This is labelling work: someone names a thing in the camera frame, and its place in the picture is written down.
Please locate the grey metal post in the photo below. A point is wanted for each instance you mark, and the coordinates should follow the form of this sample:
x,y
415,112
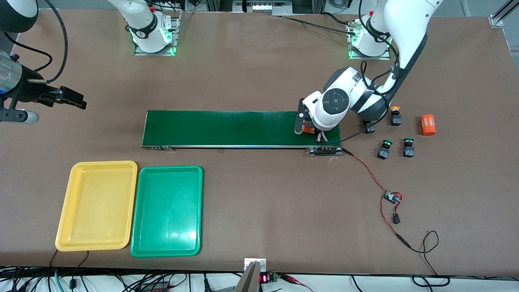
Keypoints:
x,y
248,282

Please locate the green plastic tray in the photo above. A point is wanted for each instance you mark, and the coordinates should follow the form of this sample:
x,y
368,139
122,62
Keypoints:
x,y
166,211

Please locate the red digit display module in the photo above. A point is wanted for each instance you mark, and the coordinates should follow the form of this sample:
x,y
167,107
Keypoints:
x,y
264,278

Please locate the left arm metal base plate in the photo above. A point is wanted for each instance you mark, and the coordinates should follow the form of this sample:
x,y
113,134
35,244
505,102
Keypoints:
x,y
379,58

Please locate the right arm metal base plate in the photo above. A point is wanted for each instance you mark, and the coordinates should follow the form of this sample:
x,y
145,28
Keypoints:
x,y
175,36

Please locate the green conveyor belt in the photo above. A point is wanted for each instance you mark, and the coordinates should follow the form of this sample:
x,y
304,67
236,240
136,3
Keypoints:
x,y
227,129

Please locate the aluminium frame profile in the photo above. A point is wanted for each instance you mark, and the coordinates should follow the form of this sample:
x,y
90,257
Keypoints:
x,y
498,19

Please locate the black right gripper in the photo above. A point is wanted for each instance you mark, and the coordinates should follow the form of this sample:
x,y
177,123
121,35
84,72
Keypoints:
x,y
29,88

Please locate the orange 4680 cylinder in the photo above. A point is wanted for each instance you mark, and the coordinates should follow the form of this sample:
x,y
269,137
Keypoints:
x,y
428,125
309,129

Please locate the metal equipment rack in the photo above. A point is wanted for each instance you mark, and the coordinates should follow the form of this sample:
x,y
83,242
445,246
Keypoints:
x,y
261,6

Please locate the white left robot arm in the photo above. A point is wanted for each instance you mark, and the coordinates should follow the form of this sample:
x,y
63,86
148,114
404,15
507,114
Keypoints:
x,y
401,24

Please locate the green push button switch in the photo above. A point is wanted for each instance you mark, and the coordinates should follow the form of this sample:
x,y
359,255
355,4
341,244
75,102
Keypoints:
x,y
408,151
383,153

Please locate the red power strip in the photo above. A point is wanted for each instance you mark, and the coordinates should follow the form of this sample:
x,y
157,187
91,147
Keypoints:
x,y
156,289

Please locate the yellow plastic tray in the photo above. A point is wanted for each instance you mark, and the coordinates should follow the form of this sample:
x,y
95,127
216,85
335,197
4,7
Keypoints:
x,y
97,202

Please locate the red black clip lead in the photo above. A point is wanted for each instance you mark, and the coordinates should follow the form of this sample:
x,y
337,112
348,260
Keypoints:
x,y
292,280

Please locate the silver mounting plate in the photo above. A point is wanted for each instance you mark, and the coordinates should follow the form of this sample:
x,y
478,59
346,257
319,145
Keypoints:
x,y
261,263

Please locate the yellow push button switch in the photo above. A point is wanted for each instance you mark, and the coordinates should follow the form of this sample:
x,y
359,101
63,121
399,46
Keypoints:
x,y
370,129
396,120

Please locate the small black circuit board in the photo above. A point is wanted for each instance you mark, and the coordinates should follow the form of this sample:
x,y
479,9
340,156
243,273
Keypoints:
x,y
391,197

